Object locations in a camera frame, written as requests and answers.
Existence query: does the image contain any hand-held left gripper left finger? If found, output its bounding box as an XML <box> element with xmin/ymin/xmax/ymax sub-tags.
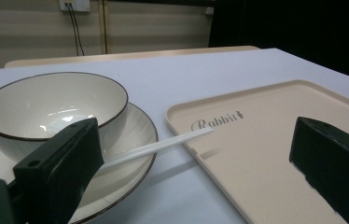
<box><xmin>7</xmin><ymin>117</ymin><xmax>105</xmax><ymax>224</ymax></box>

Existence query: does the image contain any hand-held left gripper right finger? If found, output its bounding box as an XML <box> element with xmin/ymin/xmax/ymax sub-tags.
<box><xmin>288</xmin><ymin>116</ymin><xmax>349</xmax><ymax>224</ymax></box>

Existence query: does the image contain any white chopstick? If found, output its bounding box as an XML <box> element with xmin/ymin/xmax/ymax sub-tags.
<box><xmin>97</xmin><ymin>126</ymin><xmax>215</xmax><ymax>174</ymax></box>

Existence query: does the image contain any white bowl with dark rim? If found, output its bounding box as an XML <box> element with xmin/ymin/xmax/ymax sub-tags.
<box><xmin>0</xmin><ymin>71</ymin><xmax>130</xmax><ymax>163</ymax></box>

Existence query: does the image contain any beige plastic tray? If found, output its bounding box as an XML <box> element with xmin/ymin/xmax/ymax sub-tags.
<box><xmin>165</xmin><ymin>79</ymin><xmax>349</xmax><ymax>224</ymax></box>

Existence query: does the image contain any white plate with dark rim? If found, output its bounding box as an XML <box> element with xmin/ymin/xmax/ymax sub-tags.
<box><xmin>0</xmin><ymin>102</ymin><xmax>160</xmax><ymax>224</ymax></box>

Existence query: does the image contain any black curtain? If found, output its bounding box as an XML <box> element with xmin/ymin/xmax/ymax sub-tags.
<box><xmin>208</xmin><ymin>0</ymin><xmax>349</xmax><ymax>84</ymax></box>

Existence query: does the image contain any black cable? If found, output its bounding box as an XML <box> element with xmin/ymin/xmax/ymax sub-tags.
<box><xmin>69</xmin><ymin>3</ymin><xmax>86</xmax><ymax>57</ymax></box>
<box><xmin>64</xmin><ymin>3</ymin><xmax>80</xmax><ymax>57</ymax></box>

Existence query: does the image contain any white wall socket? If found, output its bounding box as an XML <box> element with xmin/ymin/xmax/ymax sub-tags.
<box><xmin>58</xmin><ymin>0</ymin><xmax>91</xmax><ymax>13</ymax></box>

